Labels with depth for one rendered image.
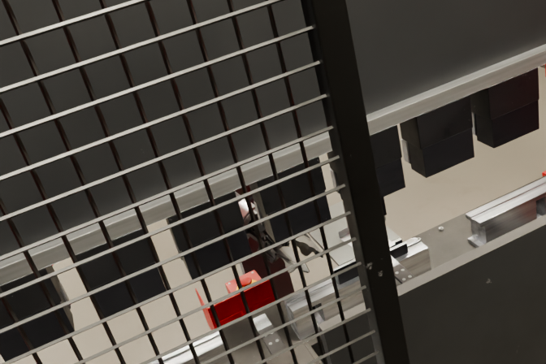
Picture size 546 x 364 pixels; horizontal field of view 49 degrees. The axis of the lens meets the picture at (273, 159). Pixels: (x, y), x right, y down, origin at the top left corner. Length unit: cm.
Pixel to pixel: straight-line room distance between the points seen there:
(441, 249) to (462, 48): 72
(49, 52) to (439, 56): 68
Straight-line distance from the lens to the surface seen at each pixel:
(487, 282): 100
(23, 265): 102
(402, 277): 146
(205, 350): 147
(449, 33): 117
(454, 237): 179
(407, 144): 150
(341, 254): 157
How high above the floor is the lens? 193
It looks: 26 degrees down
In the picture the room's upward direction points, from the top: 15 degrees counter-clockwise
